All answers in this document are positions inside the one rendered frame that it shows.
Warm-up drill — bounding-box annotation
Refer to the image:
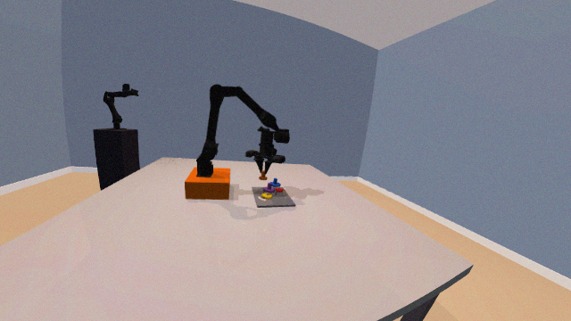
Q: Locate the purple gear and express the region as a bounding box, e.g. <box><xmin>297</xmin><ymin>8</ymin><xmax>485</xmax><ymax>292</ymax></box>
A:
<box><xmin>262</xmin><ymin>183</ymin><xmax>276</xmax><ymax>193</ymax></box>

